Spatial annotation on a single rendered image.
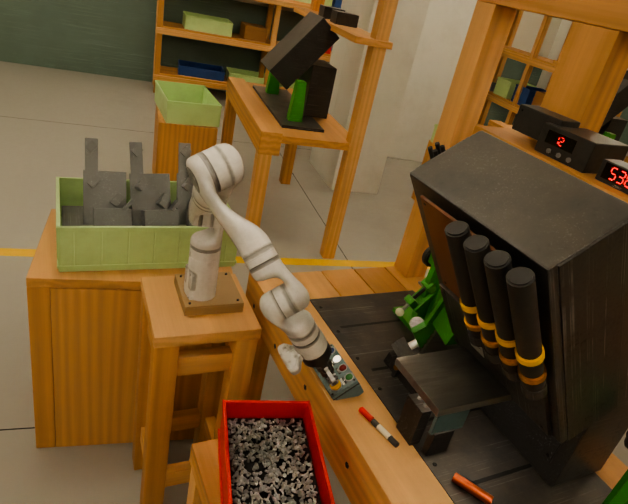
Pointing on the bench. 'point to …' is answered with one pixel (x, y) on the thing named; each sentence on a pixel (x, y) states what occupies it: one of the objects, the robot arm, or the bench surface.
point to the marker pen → (379, 427)
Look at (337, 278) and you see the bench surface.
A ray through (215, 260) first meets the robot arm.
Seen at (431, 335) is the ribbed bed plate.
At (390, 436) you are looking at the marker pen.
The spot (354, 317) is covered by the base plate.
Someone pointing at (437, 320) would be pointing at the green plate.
